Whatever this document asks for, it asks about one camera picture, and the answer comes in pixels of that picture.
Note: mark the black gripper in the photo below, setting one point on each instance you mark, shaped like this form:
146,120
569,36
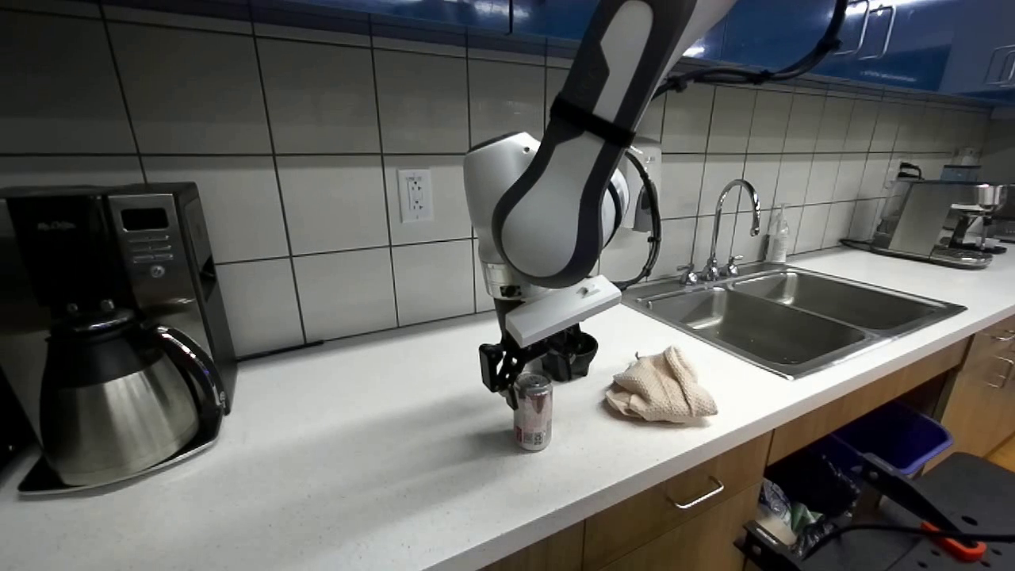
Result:
529,349

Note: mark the silver soda can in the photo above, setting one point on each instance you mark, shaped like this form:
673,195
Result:
535,416

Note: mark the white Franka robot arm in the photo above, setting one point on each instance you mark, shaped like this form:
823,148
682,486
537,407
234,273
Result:
573,190

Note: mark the beige waffle dish cloth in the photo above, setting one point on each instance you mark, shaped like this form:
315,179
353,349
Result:
660,391

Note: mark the wooden base cabinet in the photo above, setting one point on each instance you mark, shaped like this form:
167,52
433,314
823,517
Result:
637,528

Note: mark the chrome sink faucet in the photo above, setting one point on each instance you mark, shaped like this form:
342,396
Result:
717,225

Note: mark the stainless steel double sink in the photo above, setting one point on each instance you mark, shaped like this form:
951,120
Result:
783,328

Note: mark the small soap bottle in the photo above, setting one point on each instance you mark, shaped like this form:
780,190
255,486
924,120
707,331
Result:
780,245

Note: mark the crumpled plastic bag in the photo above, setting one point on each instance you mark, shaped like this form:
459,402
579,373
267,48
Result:
793,517

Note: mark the blue plastic bin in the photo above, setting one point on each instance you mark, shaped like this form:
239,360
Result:
899,437

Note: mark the black drip coffee maker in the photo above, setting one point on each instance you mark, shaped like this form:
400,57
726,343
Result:
139,243

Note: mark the steel coffee carafe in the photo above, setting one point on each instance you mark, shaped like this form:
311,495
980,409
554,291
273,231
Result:
116,407

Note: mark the silver espresso machine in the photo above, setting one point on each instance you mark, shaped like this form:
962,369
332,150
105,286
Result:
932,222

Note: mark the black stand with orange clamp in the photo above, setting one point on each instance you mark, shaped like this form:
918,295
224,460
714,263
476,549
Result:
954,495

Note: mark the blue upper cabinets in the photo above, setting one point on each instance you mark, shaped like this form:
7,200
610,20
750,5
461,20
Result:
932,65

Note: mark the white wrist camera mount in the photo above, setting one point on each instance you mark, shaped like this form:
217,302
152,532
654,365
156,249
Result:
558,312

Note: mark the white wall outlet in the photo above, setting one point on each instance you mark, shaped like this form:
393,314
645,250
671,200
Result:
418,195

